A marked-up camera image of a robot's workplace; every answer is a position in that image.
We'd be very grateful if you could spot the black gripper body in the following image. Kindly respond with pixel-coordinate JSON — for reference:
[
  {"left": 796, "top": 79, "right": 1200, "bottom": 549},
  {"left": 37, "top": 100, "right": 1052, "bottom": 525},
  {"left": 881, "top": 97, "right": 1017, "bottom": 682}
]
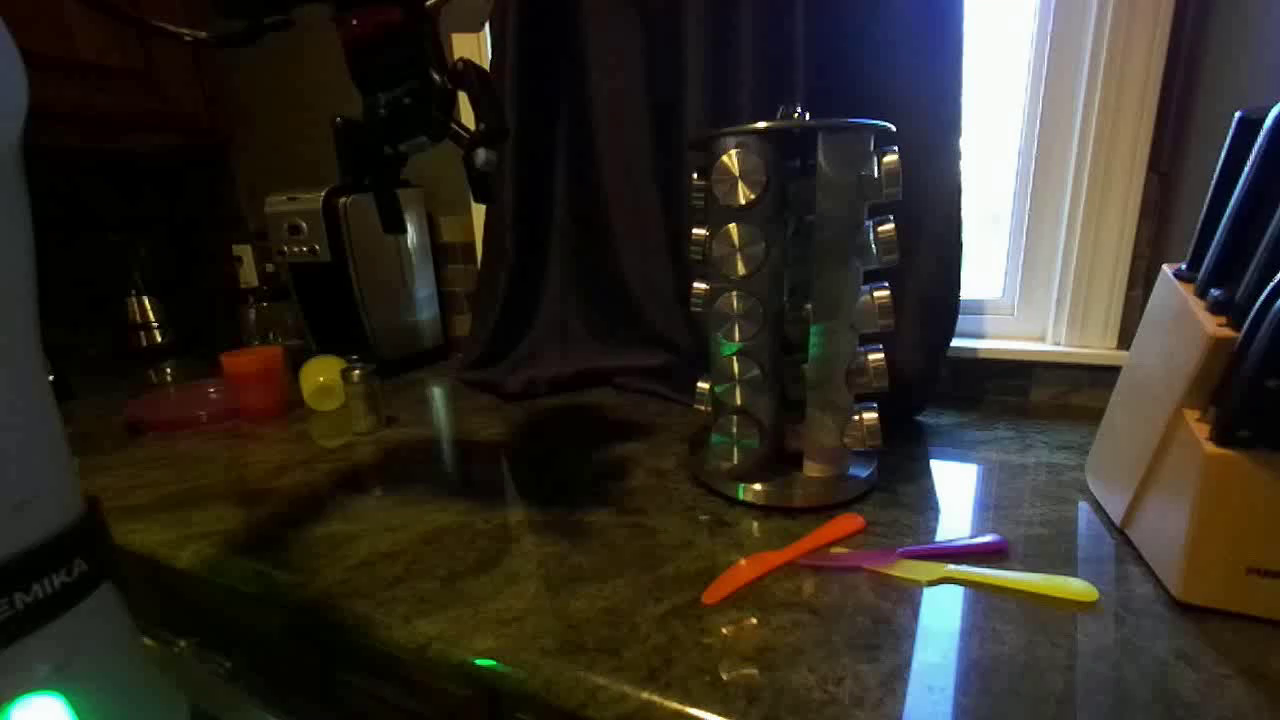
[{"left": 333, "top": 37, "right": 456, "bottom": 175}]

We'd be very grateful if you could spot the stainless steel coffee maker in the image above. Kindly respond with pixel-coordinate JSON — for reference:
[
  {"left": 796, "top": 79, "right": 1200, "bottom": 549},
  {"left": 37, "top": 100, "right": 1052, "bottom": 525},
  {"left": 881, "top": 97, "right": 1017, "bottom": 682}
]
[{"left": 261, "top": 178, "right": 450, "bottom": 368}]

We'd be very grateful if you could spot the yellow cup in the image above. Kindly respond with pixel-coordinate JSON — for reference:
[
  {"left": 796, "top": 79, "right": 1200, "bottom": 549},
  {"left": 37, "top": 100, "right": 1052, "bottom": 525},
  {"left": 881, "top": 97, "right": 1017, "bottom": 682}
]
[{"left": 297, "top": 351, "right": 352, "bottom": 416}]

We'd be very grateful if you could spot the small glass shaker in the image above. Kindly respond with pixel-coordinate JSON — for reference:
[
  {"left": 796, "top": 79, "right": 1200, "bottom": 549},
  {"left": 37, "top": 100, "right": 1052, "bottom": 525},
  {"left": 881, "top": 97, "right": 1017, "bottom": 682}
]
[{"left": 337, "top": 355, "right": 381, "bottom": 436}]

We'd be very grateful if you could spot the orange cup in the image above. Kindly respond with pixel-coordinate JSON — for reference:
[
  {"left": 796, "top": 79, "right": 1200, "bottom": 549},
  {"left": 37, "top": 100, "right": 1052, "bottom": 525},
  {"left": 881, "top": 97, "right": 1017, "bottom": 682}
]
[{"left": 217, "top": 345, "right": 297, "bottom": 425}]

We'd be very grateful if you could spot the dark window curtain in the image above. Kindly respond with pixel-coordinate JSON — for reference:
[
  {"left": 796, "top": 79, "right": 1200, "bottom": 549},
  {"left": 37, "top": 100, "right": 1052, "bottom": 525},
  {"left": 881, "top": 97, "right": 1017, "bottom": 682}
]
[{"left": 456, "top": 0, "right": 967, "bottom": 403}]

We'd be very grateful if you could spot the red plate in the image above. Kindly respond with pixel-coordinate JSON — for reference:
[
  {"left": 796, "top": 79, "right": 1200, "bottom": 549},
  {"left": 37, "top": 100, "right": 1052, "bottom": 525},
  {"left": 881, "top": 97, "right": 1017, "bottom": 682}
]
[{"left": 125, "top": 376, "right": 234, "bottom": 432}]

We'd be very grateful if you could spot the purple plastic knife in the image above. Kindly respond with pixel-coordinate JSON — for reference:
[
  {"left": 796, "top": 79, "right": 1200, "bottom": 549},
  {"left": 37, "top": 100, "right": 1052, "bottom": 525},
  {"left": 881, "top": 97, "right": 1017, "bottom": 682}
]
[{"left": 796, "top": 530, "right": 1014, "bottom": 574}]

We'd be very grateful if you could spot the yellow plastic knife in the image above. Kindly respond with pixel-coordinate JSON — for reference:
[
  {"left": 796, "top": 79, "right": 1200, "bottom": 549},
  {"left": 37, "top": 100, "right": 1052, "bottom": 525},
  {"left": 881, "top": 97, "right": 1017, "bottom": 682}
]
[{"left": 872, "top": 557, "right": 1104, "bottom": 610}]

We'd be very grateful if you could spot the wooden knife block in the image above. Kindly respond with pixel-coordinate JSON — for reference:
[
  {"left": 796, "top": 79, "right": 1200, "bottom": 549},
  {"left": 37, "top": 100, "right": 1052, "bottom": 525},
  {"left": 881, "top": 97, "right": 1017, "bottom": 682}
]
[{"left": 1079, "top": 260, "right": 1280, "bottom": 623}]

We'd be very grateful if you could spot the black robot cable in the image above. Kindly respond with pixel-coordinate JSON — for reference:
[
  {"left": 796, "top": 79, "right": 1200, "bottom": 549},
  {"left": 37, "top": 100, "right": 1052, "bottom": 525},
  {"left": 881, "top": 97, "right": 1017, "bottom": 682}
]
[{"left": 450, "top": 53, "right": 512, "bottom": 206}]

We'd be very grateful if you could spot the white window frame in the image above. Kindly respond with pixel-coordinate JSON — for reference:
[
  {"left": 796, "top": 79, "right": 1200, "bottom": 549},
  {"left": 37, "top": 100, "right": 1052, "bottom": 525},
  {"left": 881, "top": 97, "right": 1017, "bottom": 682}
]
[{"left": 947, "top": 0, "right": 1184, "bottom": 370}]

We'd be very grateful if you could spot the dark knife handle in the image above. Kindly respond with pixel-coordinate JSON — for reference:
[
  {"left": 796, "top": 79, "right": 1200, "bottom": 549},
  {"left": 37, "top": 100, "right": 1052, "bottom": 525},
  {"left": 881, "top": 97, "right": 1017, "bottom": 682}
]
[
  {"left": 1196, "top": 100, "right": 1280, "bottom": 308},
  {"left": 1204, "top": 271, "right": 1280, "bottom": 457},
  {"left": 1175, "top": 105, "right": 1273, "bottom": 282}
]

